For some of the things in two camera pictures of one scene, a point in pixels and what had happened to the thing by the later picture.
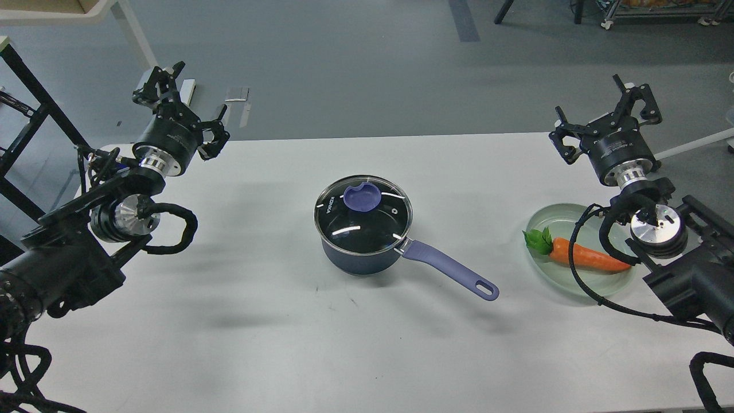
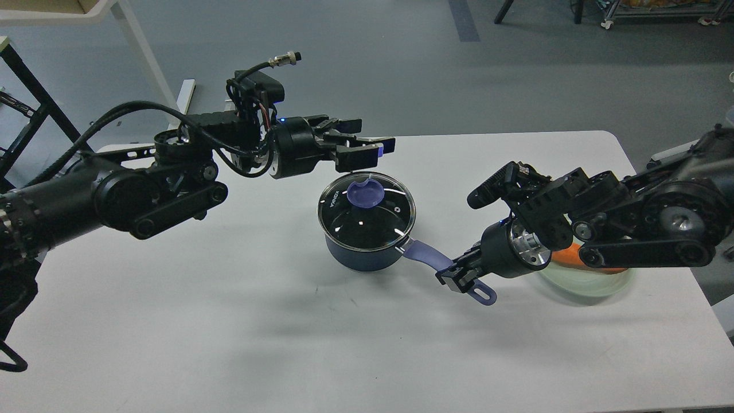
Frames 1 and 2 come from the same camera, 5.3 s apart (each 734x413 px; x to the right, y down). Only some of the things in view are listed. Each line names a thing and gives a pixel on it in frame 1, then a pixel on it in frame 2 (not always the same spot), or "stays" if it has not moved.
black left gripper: [174, 136] -> [301, 145]
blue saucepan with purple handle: [367, 265] stays
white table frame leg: [123, 9] stays
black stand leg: [503, 11] stays
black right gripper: [617, 148] -> [508, 249]
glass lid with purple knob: [363, 215] stays
